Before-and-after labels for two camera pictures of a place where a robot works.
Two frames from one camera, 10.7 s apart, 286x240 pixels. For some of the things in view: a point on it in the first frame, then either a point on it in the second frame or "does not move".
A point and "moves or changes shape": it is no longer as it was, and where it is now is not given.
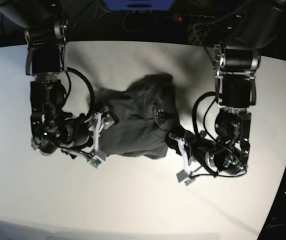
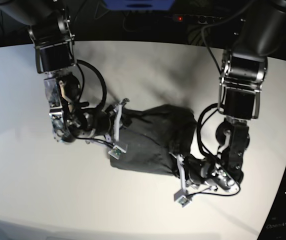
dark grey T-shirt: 145,117 moves or changes shape
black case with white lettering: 284,221 does not move
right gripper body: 212,155 to 200,173
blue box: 140,5 does not move
